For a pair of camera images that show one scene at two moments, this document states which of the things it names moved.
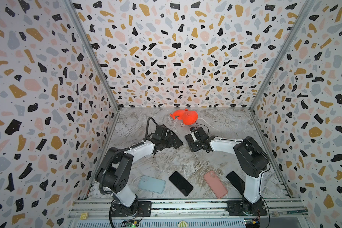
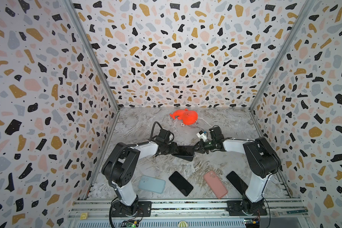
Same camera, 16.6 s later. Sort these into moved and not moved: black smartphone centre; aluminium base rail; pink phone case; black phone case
Moved: black phone case
Not moved: pink phone case; black smartphone centre; aluminium base rail
